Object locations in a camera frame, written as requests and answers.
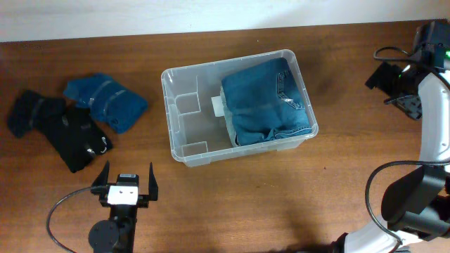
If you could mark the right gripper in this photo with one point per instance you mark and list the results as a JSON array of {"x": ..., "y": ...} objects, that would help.
[{"x": 382, "y": 76}]

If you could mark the left white camera box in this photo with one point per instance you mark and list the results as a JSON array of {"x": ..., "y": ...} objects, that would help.
[{"x": 123, "y": 195}]

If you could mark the dark blue jeans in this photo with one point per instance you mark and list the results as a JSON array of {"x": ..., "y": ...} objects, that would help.
[{"x": 266, "y": 103}]

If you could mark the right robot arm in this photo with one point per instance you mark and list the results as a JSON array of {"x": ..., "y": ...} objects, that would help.
[{"x": 413, "y": 210}]

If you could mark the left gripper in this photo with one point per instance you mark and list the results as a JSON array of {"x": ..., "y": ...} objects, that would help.
[{"x": 152, "y": 188}]

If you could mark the blue folded shirt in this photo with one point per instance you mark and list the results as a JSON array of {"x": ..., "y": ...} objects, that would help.
[{"x": 107, "y": 100}]

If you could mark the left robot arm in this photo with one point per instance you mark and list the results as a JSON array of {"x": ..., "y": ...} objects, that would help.
[{"x": 115, "y": 234}]

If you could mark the white label in bin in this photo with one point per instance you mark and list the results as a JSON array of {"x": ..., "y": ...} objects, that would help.
[{"x": 218, "y": 106}]

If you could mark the black folded garment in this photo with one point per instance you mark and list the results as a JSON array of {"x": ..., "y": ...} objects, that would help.
[{"x": 70, "y": 130}]

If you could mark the clear plastic storage bin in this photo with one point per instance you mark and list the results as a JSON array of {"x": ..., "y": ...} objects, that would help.
[{"x": 196, "y": 135}]

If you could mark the light blue denim jeans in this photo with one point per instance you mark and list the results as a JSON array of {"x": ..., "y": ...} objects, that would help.
[{"x": 228, "y": 119}]

